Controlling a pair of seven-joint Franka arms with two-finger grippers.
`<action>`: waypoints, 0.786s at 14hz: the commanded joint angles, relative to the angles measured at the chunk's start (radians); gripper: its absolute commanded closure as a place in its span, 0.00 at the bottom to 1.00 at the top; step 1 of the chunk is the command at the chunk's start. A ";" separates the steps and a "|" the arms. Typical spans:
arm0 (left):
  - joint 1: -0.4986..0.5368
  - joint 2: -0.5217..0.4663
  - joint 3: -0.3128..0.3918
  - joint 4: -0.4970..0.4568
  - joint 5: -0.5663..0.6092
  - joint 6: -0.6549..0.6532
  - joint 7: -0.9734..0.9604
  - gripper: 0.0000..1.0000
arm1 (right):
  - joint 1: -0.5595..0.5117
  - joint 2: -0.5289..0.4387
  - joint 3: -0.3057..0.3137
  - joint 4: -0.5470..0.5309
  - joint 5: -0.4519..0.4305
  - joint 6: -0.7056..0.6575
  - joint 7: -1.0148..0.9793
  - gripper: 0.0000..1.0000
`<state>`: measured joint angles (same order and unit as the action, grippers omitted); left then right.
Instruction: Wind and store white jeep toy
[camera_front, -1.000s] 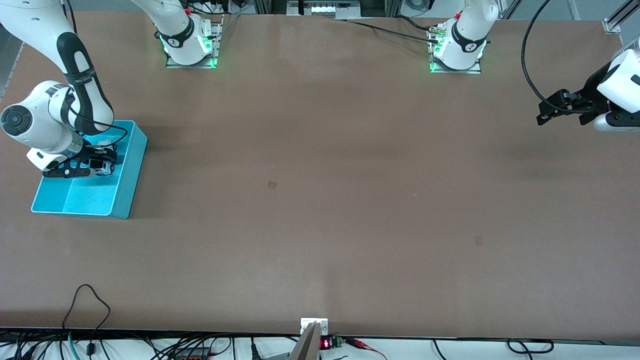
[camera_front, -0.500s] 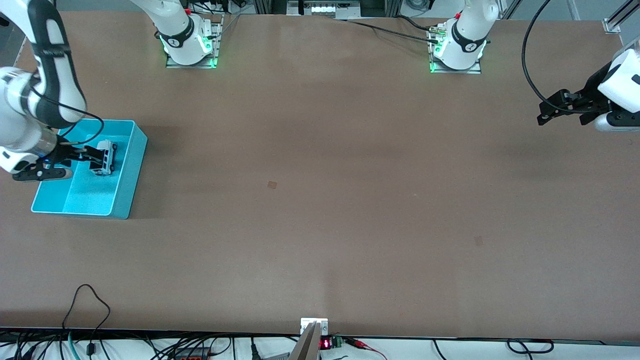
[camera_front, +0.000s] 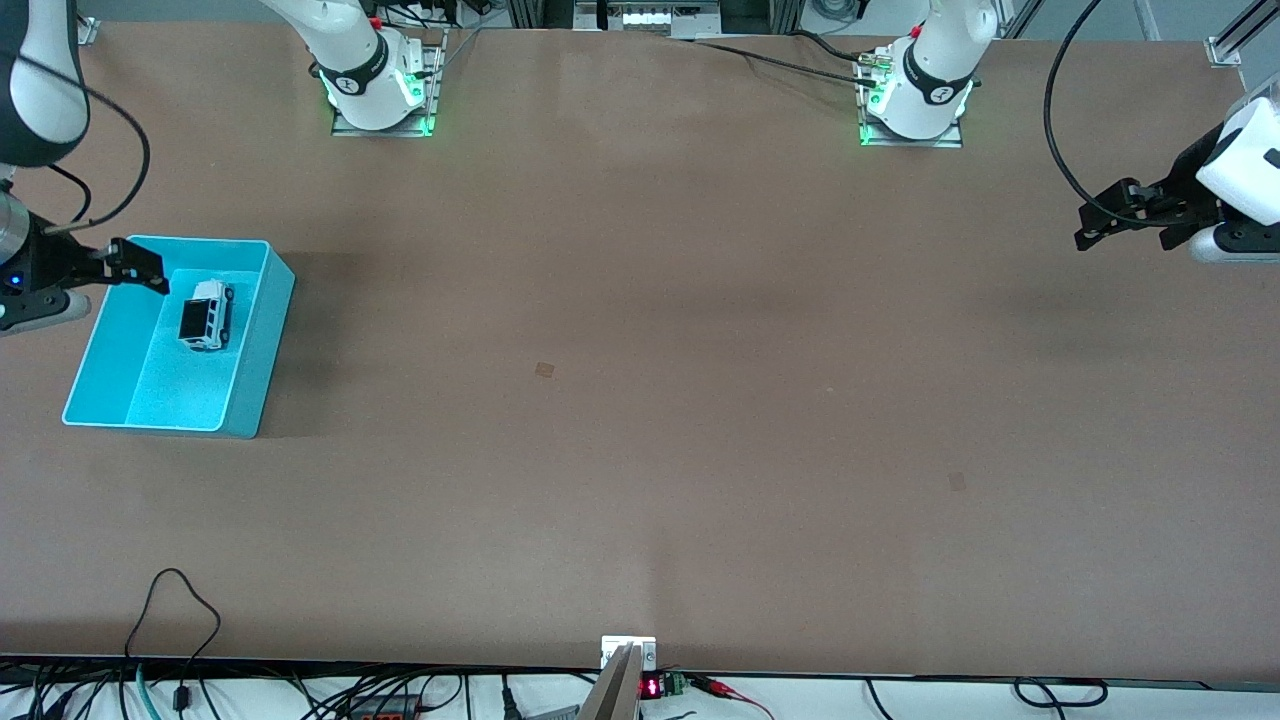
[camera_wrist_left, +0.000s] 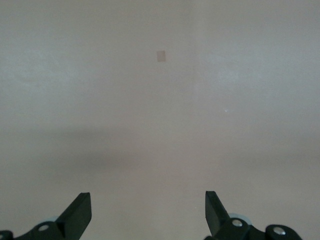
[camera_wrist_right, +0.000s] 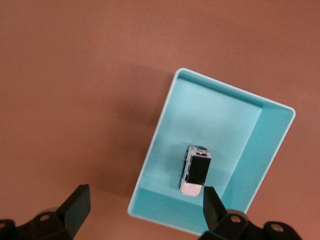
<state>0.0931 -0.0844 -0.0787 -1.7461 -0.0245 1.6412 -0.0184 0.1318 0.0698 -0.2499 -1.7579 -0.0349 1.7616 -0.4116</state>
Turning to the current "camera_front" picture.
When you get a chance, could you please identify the white jeep toy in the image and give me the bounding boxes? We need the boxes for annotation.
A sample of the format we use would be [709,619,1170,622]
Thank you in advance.
[178,279,237,353]

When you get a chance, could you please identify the turquoise plastic bin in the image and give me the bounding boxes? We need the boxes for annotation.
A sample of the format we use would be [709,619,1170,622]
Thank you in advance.
[62,236,297,440]

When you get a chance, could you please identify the black power strip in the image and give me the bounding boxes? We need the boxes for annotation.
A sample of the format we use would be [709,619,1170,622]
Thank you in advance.
[345,693,421,720]

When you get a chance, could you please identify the lit control box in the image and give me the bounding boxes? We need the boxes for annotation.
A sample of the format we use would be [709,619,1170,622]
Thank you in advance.
[575,0,721,39]

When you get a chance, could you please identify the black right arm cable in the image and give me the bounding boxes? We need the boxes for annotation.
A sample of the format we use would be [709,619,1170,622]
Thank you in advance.
[12,52,152,237]

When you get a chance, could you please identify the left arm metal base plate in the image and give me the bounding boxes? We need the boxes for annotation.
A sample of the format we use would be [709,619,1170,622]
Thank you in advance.
[857,50,964,149]

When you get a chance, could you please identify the short black base cable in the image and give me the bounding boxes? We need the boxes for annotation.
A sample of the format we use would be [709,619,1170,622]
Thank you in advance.
[790,28,883,64]

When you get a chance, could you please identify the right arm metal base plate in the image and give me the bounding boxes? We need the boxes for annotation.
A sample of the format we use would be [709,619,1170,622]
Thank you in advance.
[332,28,446,138]

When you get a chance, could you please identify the long black base cable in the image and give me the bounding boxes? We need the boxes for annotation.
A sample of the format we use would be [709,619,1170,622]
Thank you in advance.
[690,38,881,89]

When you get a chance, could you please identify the thin black looped cable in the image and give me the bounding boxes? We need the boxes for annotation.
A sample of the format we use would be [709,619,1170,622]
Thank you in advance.
[125,568,223,713]

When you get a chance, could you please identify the black coiled floor cable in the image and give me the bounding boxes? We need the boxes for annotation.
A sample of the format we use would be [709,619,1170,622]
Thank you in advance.
[1013,677,1109,710]

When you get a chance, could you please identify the red clip lead wires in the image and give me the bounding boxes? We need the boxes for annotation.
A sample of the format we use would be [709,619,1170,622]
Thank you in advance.
[690,675,776,720]

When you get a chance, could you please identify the grey camera mount bar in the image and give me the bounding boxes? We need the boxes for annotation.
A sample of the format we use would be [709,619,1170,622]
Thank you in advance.
[578,645,642,720]

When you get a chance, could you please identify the white metal bracket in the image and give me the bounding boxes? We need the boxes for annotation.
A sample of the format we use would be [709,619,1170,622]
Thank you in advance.
[601,636,658,671]

